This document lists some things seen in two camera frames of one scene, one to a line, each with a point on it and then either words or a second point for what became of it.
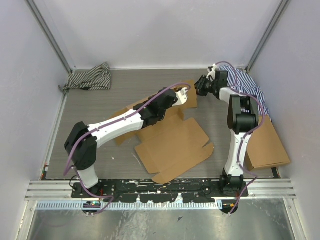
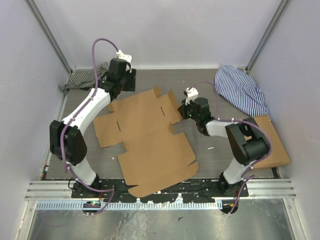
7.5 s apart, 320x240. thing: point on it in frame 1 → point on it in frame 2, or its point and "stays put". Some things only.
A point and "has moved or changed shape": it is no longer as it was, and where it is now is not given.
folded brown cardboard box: x=265 y=148 stays put
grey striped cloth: x=97 y=78 stays put
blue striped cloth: x=241 y=82 stays put
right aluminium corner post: x=280 y=9 stays put
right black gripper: x=199 y=86 → x=182 y=109
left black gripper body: x=162 y=116 → x=123 y=80
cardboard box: x=174 y=146 has moved or changed shape
